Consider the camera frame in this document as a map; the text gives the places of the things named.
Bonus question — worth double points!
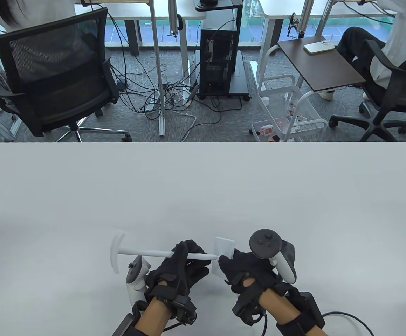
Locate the person's left hand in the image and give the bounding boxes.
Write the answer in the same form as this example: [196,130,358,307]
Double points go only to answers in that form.
[143,240,212,301]

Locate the black right wrist sensor box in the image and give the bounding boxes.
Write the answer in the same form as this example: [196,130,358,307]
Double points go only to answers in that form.
[296,292,326,329]

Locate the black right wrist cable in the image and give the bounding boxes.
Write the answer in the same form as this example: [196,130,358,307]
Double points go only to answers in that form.
[320,311,375,336]

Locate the bundle of black cables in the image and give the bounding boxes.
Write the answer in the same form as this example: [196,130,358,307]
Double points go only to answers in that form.
[94,0,243,121]

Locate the tall aluminium profile post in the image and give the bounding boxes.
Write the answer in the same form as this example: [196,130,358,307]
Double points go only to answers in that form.
[149,0,166,136]

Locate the short aluminium profile post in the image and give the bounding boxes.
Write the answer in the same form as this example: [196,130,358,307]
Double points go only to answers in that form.
[168,0,179,37]

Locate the grey white hand controller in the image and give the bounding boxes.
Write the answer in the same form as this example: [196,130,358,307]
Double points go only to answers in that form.
[249,229,297,284]
[126,255,152,305]

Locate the black computer cart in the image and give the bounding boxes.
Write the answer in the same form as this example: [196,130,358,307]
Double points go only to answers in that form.
[193,0,250,102]

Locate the person's right hand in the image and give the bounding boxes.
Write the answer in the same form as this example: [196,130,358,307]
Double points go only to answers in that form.
[218,248,284,294]

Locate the grey white right hand controller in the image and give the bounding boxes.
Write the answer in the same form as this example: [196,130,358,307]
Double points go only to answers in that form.
[249,229,297,284]

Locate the black clamp bracket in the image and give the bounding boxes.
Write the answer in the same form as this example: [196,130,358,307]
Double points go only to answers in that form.
[287,13,307,39]

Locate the white wire trolley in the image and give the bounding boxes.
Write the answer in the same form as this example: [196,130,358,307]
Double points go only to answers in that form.
[249,75,329,142]

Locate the black mesh office chair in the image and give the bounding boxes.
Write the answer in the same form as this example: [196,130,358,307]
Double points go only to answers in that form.
[0,7,132,142]

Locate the black office chair with armrests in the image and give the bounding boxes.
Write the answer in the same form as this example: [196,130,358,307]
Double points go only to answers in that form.
[328,38,406,142]

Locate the person's right forearm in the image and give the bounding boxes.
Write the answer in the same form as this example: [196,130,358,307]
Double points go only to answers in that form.
[259,287,324,336]

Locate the brown side table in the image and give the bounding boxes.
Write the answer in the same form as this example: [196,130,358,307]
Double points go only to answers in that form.
[257,36,366,105]

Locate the grey white left hand controller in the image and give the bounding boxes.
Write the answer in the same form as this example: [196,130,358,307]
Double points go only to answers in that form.
[126,255,152,305]

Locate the black computer tower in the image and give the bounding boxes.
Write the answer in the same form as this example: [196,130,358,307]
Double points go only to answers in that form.
[200,29,238,95]

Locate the black left wrist sensor box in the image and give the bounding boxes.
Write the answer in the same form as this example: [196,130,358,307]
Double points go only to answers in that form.
[112,313,137,336]

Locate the white metal frame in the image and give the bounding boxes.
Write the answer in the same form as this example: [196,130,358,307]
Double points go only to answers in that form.
[0,94,23,140]

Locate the white phone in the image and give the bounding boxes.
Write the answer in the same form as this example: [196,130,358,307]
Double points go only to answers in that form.
[303,41,335,55]

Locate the white T-shaped stand pole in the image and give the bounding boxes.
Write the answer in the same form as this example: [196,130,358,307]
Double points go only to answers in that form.
[111,229,220,274]

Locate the white headphone stand base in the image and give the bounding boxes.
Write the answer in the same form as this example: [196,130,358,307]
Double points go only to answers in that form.
[211,237,235,277]

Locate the white desk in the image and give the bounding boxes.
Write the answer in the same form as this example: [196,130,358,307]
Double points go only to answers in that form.
[75,0,207,84]
[259,0,396,46]

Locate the black wrist sensor box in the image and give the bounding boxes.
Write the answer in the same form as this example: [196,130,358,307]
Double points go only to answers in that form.
[112,313,137,336]
[296,292,326,329]

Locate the person's left forearm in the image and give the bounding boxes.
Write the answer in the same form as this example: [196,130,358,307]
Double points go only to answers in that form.
[135,296,175,336]

